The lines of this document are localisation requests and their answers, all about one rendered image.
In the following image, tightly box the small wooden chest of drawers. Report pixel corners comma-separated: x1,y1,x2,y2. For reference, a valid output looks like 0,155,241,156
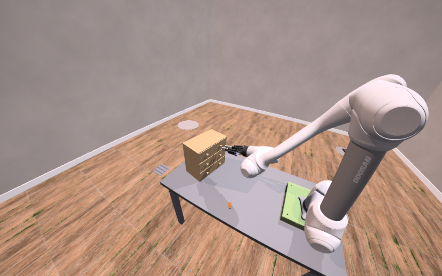
182,129,227,182

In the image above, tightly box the brown wooden drawer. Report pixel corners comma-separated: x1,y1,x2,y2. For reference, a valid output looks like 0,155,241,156
213,156,225,170
213,150,225,162
214,138,226,153
199,146,213,163
200,164,213,181
199,155,213,172

